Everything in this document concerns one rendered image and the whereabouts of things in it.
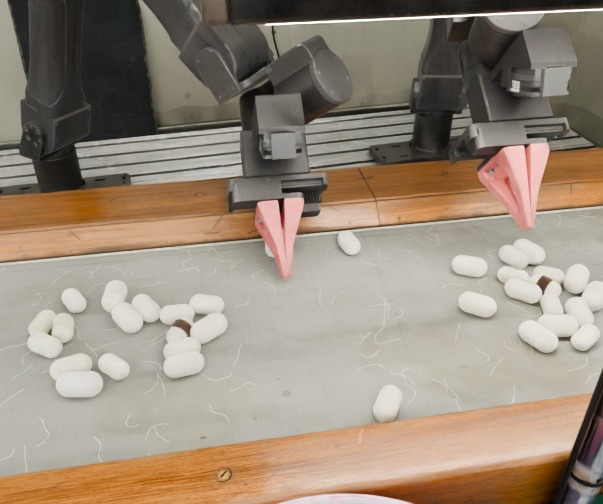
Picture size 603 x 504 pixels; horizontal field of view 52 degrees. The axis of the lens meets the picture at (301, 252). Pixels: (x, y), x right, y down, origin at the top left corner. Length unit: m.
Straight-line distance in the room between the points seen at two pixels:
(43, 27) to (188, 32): 0.23
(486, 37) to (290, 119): 0.20
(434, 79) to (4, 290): 0.67
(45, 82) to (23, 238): 0.23
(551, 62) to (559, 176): 0.29
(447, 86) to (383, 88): 1.83
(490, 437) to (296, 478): 0.14
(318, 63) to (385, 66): 2.18
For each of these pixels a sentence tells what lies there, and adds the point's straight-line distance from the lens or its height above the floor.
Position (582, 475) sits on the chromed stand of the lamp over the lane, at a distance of 0.48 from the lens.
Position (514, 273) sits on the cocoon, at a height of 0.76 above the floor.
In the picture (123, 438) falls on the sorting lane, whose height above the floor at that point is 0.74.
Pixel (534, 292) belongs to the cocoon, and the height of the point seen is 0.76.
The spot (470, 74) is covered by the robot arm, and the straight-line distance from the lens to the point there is 0.68.
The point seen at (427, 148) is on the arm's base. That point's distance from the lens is 1.07.
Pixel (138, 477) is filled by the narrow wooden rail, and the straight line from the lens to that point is 0.46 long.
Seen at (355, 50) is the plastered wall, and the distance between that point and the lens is 2.74.
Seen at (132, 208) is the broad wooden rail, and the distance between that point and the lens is 0.75.
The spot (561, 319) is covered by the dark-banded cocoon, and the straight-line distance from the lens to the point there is 0.62.
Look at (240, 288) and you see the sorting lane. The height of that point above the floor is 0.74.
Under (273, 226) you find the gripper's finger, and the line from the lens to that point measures 0.62.
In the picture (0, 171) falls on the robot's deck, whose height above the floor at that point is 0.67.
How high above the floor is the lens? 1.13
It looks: 34 degrees down
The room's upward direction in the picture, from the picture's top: straight up
